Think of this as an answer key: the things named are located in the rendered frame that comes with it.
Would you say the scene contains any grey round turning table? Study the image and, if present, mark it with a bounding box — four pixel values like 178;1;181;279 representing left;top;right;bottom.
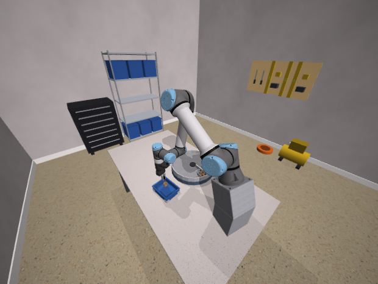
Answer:
171;150;212;185

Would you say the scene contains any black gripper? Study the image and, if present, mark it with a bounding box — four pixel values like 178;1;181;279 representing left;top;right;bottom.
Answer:
154;159;169;181

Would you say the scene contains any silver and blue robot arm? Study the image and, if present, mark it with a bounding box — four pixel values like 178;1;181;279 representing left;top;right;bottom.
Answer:
152;88;244;186

